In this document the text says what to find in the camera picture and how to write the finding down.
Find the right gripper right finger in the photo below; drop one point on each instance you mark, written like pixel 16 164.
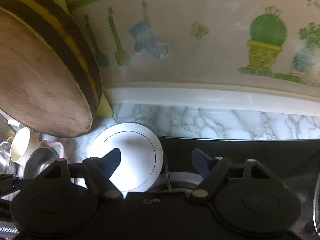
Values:
pixel 213 172

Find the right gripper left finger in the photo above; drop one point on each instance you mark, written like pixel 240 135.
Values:
pixel 98 172

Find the white ceramic plate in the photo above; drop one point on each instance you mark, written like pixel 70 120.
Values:
pixel 141 156

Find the steel bowl pink shell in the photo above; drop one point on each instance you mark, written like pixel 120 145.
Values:
pixel 46 153

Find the left stove burner grate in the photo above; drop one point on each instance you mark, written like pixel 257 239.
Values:
pixel 174 181

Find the yellow plastic cutting board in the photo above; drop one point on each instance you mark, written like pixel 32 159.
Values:
pixel 104 109

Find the black glass gas stove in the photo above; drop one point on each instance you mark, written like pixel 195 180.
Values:
pixel 270 185

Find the round wooden cutting board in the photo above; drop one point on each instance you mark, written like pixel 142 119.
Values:
pixel 50 80

